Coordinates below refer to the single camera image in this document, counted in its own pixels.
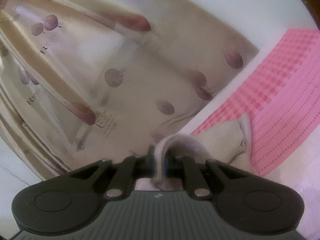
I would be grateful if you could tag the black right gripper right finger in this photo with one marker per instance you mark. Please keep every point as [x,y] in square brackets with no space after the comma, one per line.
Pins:
[245,201]

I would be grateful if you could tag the pink checked bed sheet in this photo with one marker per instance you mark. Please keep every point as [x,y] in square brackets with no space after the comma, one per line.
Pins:
[279,90]

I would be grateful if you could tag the small beige cloth garment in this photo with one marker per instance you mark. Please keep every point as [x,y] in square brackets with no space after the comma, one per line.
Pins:
[228,142]

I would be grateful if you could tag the beige leaf-print curtain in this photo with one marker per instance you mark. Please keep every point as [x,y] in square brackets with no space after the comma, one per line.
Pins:
[84,80]

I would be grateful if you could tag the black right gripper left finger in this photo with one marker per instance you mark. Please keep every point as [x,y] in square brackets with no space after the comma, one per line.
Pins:
[72,200]

